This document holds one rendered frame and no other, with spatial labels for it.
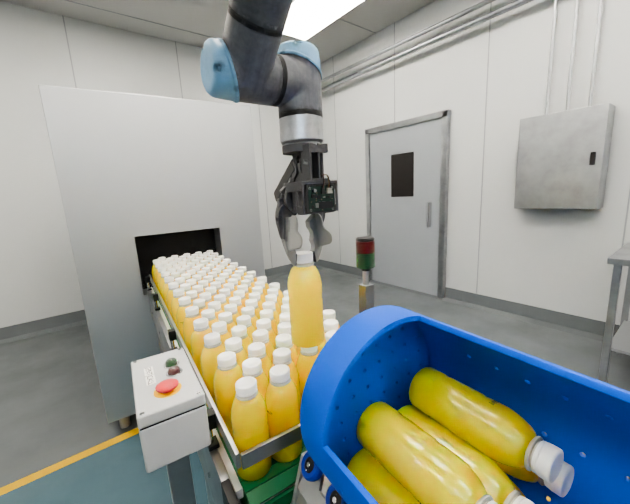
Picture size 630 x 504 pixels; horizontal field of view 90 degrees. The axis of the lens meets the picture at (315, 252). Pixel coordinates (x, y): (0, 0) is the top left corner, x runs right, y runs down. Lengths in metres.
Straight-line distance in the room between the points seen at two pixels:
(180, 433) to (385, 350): 0.36
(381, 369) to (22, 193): 4.36
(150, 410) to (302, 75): 0.57
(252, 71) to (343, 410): 0.52
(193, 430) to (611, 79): 3.62
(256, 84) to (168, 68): 4.55
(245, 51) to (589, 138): 3.13
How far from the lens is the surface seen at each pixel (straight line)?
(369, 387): 0.56
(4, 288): 4.72
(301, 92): 0.56
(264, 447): 0.67
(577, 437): 0.57
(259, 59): 0.50
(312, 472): 0.63
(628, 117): 3.61
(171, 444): 0.63
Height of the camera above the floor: 1.42
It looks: 11 degrees down
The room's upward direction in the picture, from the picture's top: 3 degrees counter-clockwise
